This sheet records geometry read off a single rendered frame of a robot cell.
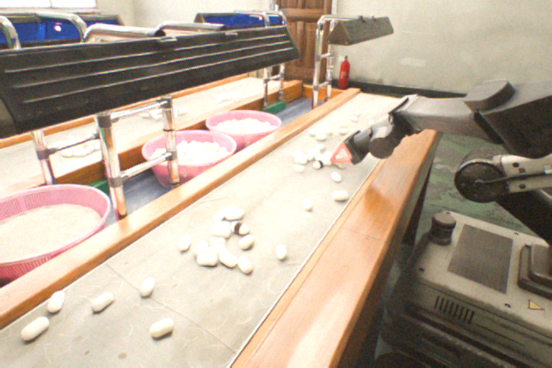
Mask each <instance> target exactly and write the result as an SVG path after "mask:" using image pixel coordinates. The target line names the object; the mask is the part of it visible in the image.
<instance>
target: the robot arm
mask: <svg viewBox="0 0 552 368"><path fill-rule="evenodd" d="M387 114H388V115H389V116H388V117H386V118H385V119H383V120H381V122H379V123H377V124H375V125H374V126H372V127H369V128H367V129H366V130H364V131H362V132H361V131H360V130H358V131H355V132H353V133H352V134H351V135H350V136H349V137H347V138H346V139H345V140H343V141H342V142H341V143H340V144H339V146H338V148H337V149H336V151H335V152H334V153H333V155H332V157H331V158H330V159H329V160H330V161H331V163H352V164H353V165H356V164H358V163H360V162H361V161H362V160H363V159H364V158H365V157H366V156H367V155H368V153H370V154H371V155H372V156H374V157H375V158H377V159H387V158H389V157H390V156H391V155H392V154H393V150H394V148H395V147H397V146H398V145H399V144H400V143H401V140H402V138H405V137H406V136H407V135H408V136H409V137H410V136H412V135H414V134H415V133H416V135H418V134H419V133H421V132H422V131H424V130H425V129H427V130H432V131H442V132H448V133H453V134H458V135H463V136H473V137H476V138H480V139H482V140H484V141H486V142H489V143H491V144H494V145H502V146H503V147H504V148H505V149H506V151H507V152H508V153H509V155H513V156H517V157H521V158H525V159H543V158H544V157H546V156H548V155H550V154H552V79H548V80H536V81H529V82H522V83H516V84H511V83H510V82H509V81H508V80H507V79H498V80H484V81H482V82H481V83H480V84H479V85H478V86H477V87H475V88H474V89H473V91H472V92H471V93H470V94H469V95H468V96H467V97H466V98H456V99H428V98H426V97H422V96H419V95H418V94H415V95H410V96H408V97H407V96H406V97H404V98H403V99H400V100H399V101H398V102H397V103H395V104H394V105H393V106H391V107H390V108H389V110H388V112H387ZM342 148H343V150H345V151H346V153H347V155H348V157H345V158H340V159H336V158H335V157H336V156H337V155H338V153H339V152H340V151H341V149H342Z"/></svg>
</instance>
